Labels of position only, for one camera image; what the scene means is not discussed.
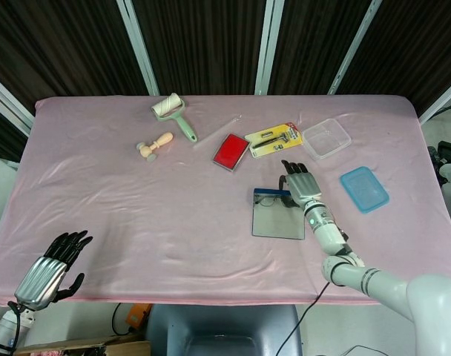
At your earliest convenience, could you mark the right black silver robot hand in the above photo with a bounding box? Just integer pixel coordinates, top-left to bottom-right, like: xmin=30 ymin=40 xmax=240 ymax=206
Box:
xmin=277 ymin=159 xmax=323 ymax=208

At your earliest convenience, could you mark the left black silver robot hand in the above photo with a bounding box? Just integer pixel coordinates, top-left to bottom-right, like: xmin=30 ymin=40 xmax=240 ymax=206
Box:
xmin=13 ymin=230 xmax=93 ymax=312

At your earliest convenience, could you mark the blue glasses case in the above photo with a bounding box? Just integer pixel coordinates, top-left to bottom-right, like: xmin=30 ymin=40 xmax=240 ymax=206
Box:
xmin=251 ymin=188 xmax=306 ymax=241

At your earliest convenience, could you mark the clear plastic container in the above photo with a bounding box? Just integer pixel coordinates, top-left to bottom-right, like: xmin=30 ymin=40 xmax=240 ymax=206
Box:
xmin=302 ymin=118 xmax=352 ymax=161

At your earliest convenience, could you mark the razor in yellow package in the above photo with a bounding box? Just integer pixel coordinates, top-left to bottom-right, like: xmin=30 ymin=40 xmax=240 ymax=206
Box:
xmin=244 ymin=122 xmax=304 ymax=159

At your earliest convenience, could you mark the blue plastic lid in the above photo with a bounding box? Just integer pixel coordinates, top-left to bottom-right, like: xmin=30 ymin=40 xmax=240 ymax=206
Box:
xmin=339 ymin=166 xmax=391 ymax=215

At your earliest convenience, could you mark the brown cardboard box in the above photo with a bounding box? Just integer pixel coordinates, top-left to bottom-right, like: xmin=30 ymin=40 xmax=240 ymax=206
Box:
xmin=13 ymin=332 xmax=152 ymax=356

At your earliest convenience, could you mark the red ink pad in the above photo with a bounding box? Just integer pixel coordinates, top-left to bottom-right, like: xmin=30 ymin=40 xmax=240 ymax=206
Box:
xmin=211 ymin=133 xmax=250 ymax=174

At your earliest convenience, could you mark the orange device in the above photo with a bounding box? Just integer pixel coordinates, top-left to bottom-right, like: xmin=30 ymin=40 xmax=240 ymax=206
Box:
xmin=125 ymin=303 xmax=152 ymax=333

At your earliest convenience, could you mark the clear plastic tube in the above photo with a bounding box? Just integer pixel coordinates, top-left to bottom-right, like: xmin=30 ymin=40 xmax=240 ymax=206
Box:
xmin=192 ymin=114 xmax=243 ymax=150

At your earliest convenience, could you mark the pink tablecloth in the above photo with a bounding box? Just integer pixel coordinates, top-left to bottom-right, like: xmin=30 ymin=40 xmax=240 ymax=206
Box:
xmin=0 ymin=95 xmax=451 ymax=307

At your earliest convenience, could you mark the black background equipment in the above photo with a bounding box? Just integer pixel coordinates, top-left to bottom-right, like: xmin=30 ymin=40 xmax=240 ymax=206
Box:
xmin=427 ymin=139 xmax=451 ymax=175

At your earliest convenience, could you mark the green lint roller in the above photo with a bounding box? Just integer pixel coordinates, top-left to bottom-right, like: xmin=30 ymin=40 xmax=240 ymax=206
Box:
xmin=151 ymin=93 xmax=199 ymax=144

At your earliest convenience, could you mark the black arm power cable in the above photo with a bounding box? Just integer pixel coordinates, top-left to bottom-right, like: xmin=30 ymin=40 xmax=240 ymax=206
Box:
xmin=275 ymin=281 xmax=332 ymax=356

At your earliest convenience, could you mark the white partition post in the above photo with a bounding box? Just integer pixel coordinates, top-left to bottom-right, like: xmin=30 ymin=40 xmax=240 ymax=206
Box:
xmin=0 ymin=70 xmax=36 ymax=136
xmin=116 ymin=0 xmax=160 ymax=96
xmin=254 ymin=0 xmax=286 ymax=96
xmin=418 ymin=73 xmax=451 ymax=125
xmin=327 ymin=0 xmax=383 ymax=96

